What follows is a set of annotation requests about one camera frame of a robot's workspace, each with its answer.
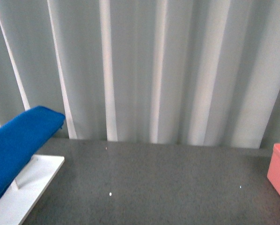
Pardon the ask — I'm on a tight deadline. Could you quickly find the blue microfiber cloth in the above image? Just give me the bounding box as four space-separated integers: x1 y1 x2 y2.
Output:
0 106 65 198

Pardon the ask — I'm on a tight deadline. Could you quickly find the white curtain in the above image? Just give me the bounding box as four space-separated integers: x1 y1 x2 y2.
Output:
0 0 280 148

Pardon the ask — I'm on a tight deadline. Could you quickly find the white towel rack stand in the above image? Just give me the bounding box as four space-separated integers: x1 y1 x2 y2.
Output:
0 155 65 225

